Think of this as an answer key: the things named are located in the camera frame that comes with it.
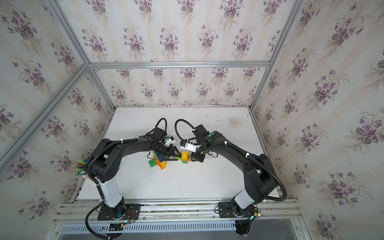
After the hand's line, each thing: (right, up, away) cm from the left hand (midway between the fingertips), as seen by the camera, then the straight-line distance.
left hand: (179, 157), depth 87 cm
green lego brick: (+3, -3, +1) cm, 4 cm away
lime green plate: (-1, 0, 0) cm, 1 cm away
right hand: (+10, +2, -3) cm, 11 cm away
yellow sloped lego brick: (-9, -4, 0) cm, 10 cm away
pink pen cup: (-48, -7, -12) cm, 50 cm away
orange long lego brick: (-12, -4, 0) cm, 13 cm away
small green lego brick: (-17, -3, +2) cm, 17 cm away
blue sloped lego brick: (-14, +2, +2) cm, 14 cm away
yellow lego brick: (+3, +2, -4) cm, 5 cm away
